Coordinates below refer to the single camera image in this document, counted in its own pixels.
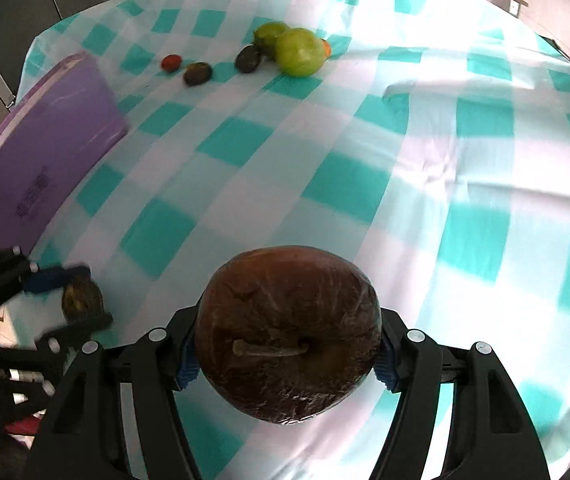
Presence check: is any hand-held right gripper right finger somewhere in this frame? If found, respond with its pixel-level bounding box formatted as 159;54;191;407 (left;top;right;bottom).
370;307;550;480

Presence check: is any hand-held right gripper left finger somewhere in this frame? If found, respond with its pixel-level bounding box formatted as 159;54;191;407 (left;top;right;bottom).
24;305;206;480

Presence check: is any grey refrigerator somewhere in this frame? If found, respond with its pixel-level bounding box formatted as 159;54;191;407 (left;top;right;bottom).
0;0;116;156

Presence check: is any purple cardboard box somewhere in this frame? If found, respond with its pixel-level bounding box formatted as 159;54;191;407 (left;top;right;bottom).
0;52;130;261

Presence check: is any large brown round fruit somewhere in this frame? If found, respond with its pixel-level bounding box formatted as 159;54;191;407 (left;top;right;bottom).
194;246;382;425

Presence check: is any green round fruit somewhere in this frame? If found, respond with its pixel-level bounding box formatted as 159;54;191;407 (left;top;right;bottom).
253;21;290;58
275;28;326;78

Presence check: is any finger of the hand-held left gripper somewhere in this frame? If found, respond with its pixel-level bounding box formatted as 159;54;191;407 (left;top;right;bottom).
0;247;92;311
34;312;114;361

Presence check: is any small dark brown fruit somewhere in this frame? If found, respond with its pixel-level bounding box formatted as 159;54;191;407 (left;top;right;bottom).
235;44;264;74
62;281;104;322
183;62;213;86

